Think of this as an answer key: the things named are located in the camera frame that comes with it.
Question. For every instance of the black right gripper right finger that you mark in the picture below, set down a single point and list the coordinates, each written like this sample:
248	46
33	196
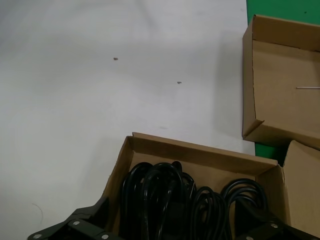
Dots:
260	225

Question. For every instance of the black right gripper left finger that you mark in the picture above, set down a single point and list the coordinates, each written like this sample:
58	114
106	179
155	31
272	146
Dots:
82	222

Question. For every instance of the open brown cardboard box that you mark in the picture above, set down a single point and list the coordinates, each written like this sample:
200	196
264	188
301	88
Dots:
200	155

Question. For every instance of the cardboard box with lid hole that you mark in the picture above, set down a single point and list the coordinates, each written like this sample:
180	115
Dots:
275	75

